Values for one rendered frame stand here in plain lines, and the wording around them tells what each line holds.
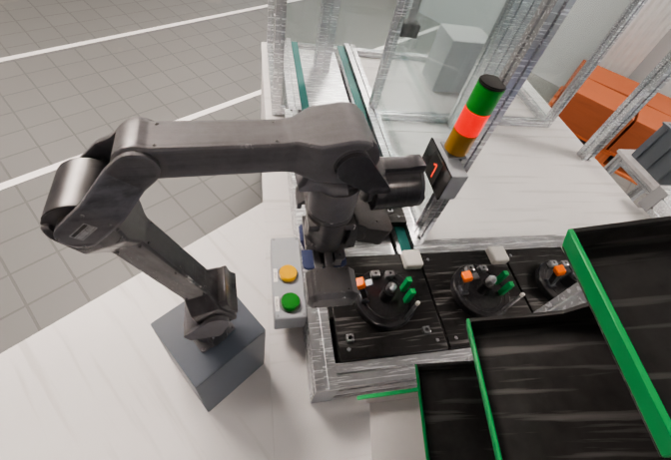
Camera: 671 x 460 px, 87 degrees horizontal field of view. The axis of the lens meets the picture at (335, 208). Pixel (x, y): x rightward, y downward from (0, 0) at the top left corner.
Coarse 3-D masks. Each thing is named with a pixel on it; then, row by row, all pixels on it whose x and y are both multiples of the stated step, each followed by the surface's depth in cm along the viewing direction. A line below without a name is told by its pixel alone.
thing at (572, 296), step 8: (568, 288) 37; (576, 288) 37; (560, 296) 38; (568, 296) 37; (576, 296) 37; (584, 296) 36; (544, 304) 41; (552, 304) 39; (560, 304) 39; (568, 304) 37; (576, 304) 37; (464, 360) 56
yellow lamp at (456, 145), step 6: (450, 132) 71; (456, 132) 69; (450, 138) 71; (456, 138) 69; (462, 138) 68; (468, 138) 68; (474, 138) 69; (444, 144) 73; (450, 144) 71; (456, 144) 70; (462, 144) 69; (468, 144) 69; (450, 150) 72; (456, 150) 71; (462, 150) 70; (468, 150) 71; (456, 156) 72; (462, 156) 72
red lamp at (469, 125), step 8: (464, 112) 66; (464, 120) 66; (472, 120) 65; (480, 120) 65; (456, 128) 69; (464, 128) 67; (472, 128) 66; (480, 128) 67; (464, 136) 68; (472, 136) 68
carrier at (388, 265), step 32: (352, 256) 87; (384, 256) 89; (416, 256) 88; (384, 288) 77; (416, 288) 85; (352, 320) 77; (384, 320) 76; (416, 320) 79; (352, 352) 72; (384, 352) 74; (416, 352) 75
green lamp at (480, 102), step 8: (480, 88) 61; (472, 96) 63; (480, 96) 62; (488, 96) 61; (496, 96) 61; (472, 104) 64; (480, 104) 63; (488, 104) 62; (496, 104) 63; (472, 112) 64; (480, 112) 64; (488, 112) 64
